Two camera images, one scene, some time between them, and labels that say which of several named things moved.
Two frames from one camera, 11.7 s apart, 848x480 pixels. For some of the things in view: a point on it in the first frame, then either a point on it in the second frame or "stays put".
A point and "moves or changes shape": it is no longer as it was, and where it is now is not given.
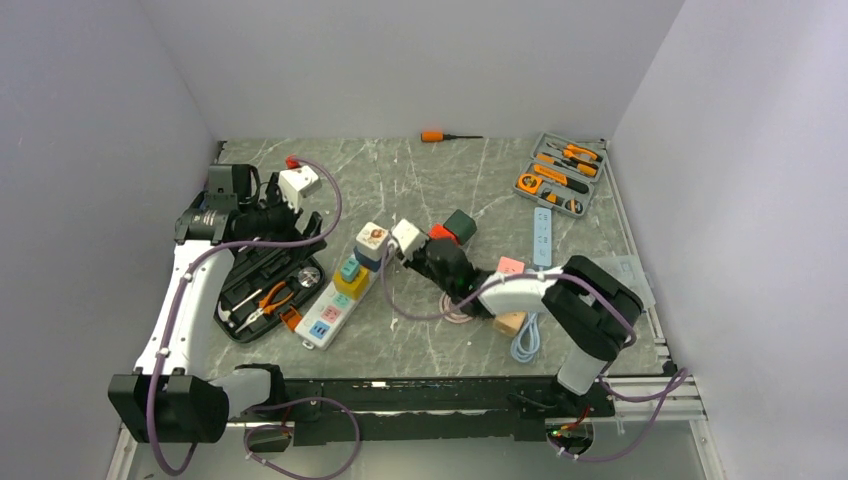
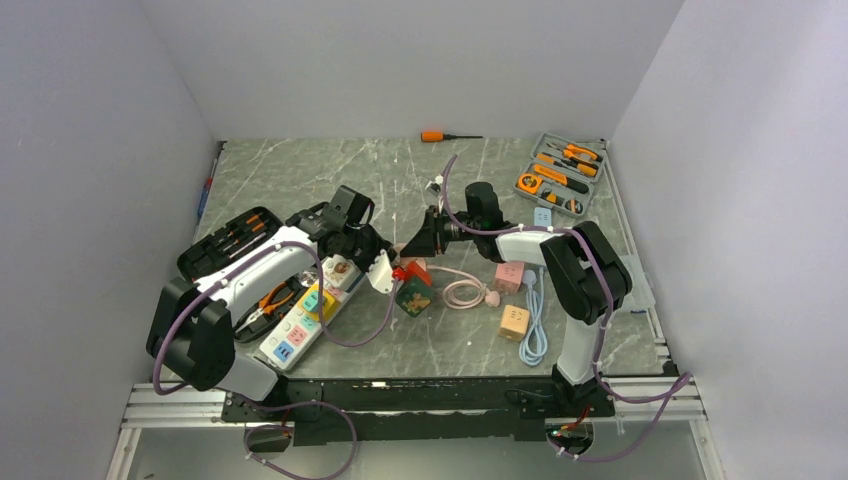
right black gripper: x=414 y=264 to x=431 y=239
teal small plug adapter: x=350 y=270 to x=311 y=302
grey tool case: x=561 y=174 stays put
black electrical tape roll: x=574 y=205 stays put
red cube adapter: x=438 y=231 moves or changes shape
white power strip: x=332 y=312 to x=297 y=333
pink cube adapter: x=509 y=265 stays put
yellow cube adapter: x=357 y=288 to x=327 y=304
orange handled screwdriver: x=439 y=137 stays put
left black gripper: x=313 y=224 to x=381 y=243
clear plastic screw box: x=626 y=269 stays put
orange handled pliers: x=267 y=304 stays put
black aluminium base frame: x=371 y=411 stays put
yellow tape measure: x=528 y=182 stays put
